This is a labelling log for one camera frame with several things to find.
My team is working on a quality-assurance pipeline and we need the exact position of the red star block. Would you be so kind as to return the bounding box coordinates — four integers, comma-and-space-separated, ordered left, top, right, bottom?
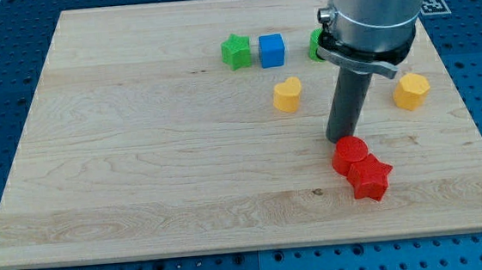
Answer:
347, 154, 394, 201

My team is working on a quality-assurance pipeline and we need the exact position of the blue cube block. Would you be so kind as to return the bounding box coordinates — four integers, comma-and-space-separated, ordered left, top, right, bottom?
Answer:
259, 34, 285, 69

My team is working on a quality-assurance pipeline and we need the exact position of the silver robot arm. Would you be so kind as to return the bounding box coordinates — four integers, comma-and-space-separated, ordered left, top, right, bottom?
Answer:
315, 0, 423, 143

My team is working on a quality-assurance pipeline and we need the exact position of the green cylinder block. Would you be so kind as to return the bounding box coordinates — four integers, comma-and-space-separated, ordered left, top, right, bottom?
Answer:
308, 28, 322, 62

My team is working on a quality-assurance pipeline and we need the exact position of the black white fiducial marker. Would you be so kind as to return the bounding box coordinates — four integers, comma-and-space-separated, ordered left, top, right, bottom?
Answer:
421, 0, 451, 16

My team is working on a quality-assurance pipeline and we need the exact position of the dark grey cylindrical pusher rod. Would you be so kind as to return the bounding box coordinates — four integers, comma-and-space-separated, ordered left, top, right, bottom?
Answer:
326, 67, 372, 144

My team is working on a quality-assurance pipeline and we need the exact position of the green star block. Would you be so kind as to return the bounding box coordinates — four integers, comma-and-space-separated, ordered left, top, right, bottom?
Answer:
221, 34, 252, 71

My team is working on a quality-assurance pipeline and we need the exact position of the light wooden board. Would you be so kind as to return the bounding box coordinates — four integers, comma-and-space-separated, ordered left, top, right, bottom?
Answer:
0, 0, 482, 270

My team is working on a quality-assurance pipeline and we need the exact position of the yellow hexagon block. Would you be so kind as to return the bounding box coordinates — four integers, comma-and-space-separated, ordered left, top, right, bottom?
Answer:
393, 73, 430, 111

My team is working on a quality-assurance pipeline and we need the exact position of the red cylinder block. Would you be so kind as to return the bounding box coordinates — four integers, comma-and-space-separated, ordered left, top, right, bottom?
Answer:
332, 136, 369, 176

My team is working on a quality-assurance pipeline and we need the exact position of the yellow heart block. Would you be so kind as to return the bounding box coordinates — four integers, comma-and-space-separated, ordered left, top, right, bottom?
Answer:
272, 77, 302, 113

